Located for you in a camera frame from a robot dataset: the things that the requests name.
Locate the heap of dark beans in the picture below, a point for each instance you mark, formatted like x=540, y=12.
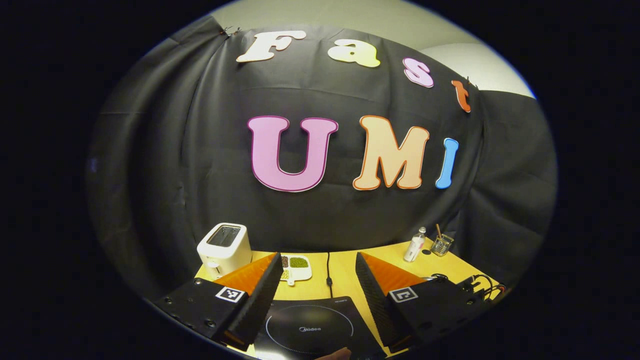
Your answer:
x=284, y=261

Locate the heap of green beans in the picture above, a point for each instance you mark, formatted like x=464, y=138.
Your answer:
x=298, y=262

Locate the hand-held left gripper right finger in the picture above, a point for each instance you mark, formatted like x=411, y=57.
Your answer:
x=375, y=305

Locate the white divided bean tray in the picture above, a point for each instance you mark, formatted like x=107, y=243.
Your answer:
x=300, y=272

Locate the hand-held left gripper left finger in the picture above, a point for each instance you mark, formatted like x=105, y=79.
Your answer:
x=260, y=305

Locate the black induction cooktop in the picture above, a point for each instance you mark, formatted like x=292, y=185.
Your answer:
x=310, y=325

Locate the white toaster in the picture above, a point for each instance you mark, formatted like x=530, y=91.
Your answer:
x=225, y=250

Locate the thin wooden stick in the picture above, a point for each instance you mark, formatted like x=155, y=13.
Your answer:
x=439, y=231

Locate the small white plastic bottle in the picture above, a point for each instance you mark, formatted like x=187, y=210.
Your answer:
x=414, y=247

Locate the small ribbed glass cup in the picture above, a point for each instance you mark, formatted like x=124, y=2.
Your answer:
x=442, y=246

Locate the black backdrop cloth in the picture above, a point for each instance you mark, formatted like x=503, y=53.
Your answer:
x=200, y=150

